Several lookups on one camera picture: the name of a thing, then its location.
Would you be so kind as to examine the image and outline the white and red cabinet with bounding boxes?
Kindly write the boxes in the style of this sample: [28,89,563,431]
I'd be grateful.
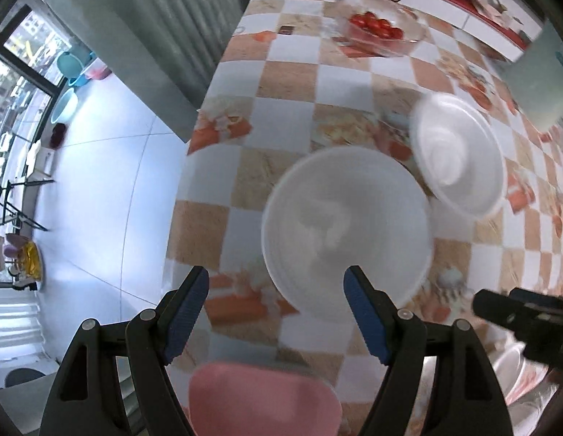
[397,0,539,63]

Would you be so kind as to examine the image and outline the window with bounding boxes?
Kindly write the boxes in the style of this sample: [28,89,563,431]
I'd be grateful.
[0,0,98,219]

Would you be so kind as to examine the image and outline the checkered tablecloth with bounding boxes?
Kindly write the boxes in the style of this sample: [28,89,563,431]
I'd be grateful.
[163,0,563,436]

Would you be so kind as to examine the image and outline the glass bowl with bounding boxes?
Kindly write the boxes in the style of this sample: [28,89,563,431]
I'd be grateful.
[333,0,427,57]

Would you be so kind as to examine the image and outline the pink basin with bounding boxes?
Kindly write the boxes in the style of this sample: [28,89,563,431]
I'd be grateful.
[84,59,112,81]

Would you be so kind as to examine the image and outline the cherry tomatoes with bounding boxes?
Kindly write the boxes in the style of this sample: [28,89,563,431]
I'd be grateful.
[349,11,405,39]

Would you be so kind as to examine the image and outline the black metal rack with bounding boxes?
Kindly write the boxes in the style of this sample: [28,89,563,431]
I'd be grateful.
[0,179,56,233]

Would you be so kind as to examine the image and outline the teal basin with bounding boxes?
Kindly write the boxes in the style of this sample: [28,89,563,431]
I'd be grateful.
[51,87,80,125]
[56,45,92,79]

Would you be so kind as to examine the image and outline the large white bowl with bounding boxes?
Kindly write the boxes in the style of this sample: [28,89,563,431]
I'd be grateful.
[261,145,435,324]

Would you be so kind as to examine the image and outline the yellow oil bottle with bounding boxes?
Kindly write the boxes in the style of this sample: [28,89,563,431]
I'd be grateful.
[18,242,44,281]

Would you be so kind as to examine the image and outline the translucent plastic cup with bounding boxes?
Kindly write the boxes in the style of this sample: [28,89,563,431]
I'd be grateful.
[497,20,563,133]

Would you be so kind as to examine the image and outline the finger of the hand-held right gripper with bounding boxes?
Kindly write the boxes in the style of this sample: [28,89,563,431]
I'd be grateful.
[473,288,543,330]

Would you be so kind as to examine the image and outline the white plate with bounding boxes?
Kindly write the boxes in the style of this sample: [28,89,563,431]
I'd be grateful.
[488,340,559,419]

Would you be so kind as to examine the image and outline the white appliance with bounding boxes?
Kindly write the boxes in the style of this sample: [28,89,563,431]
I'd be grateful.
[0,358,60,391]

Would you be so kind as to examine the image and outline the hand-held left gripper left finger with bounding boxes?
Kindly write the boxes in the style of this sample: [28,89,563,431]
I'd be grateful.
[40,266,210,436]

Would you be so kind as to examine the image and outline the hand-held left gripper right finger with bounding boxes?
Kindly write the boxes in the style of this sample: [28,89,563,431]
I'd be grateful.
[343,265,514,436]

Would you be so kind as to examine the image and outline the dark red container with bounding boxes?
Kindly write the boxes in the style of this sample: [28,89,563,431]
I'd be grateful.
[49,124,68,150]

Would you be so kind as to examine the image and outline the small white bowl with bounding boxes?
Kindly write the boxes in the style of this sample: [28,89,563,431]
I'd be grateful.
[409,93,507,219]

